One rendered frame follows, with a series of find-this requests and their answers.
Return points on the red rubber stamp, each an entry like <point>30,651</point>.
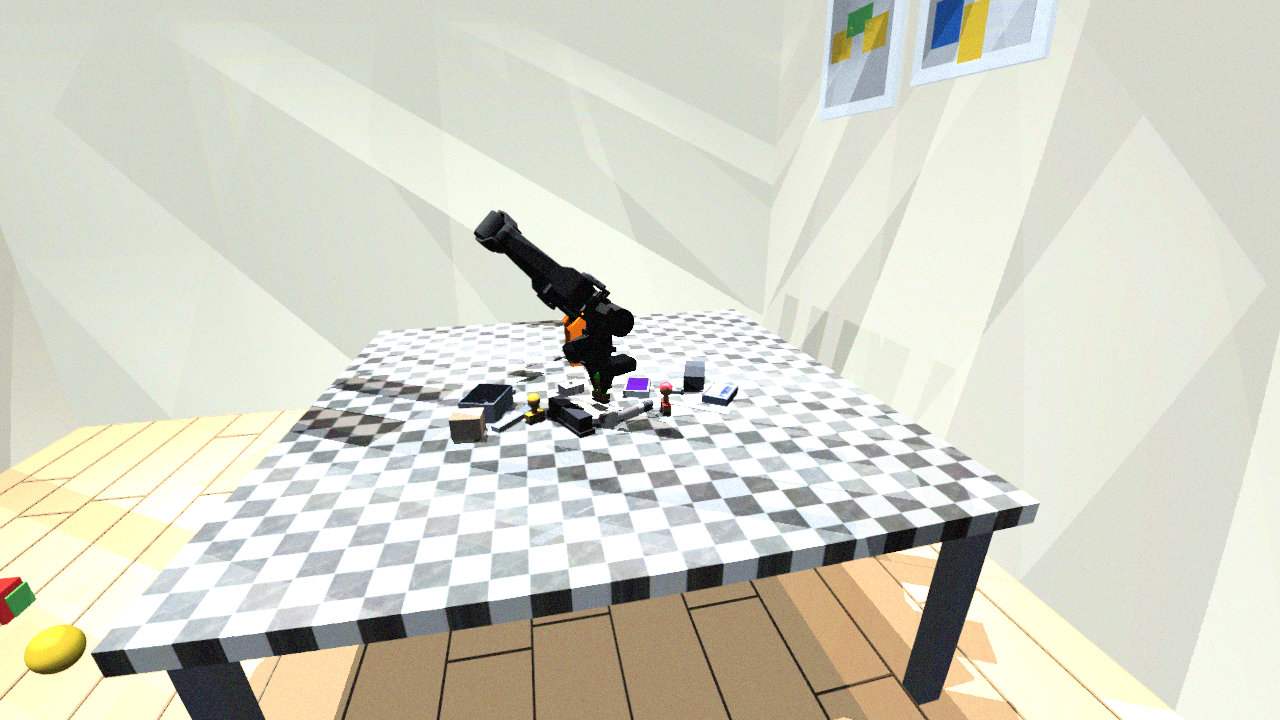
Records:
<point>665,389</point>

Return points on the orange rubber stamp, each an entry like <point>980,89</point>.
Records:
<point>536,415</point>

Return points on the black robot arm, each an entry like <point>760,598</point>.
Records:
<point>557,286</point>

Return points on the white stamp pad tin with blue label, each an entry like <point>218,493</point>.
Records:
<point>720,394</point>

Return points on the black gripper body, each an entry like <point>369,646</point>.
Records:
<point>614,365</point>

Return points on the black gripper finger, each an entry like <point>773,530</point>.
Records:
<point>590,365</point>
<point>605,379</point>

